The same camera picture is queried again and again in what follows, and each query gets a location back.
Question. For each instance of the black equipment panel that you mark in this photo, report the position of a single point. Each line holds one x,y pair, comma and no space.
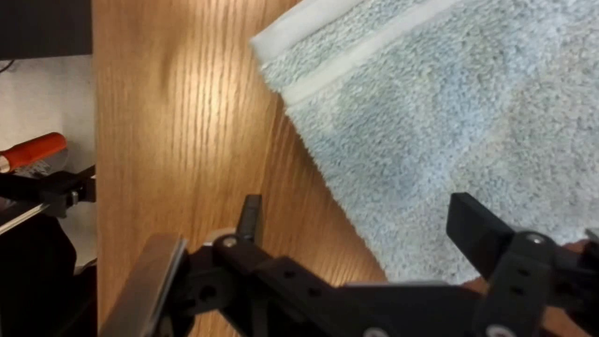
44,25

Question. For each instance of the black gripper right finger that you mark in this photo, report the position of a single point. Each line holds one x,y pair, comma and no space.
518,287

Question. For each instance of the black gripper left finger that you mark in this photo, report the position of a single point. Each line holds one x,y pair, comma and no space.
274,292

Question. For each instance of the light blue towel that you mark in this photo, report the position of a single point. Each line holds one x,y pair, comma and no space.
437,124

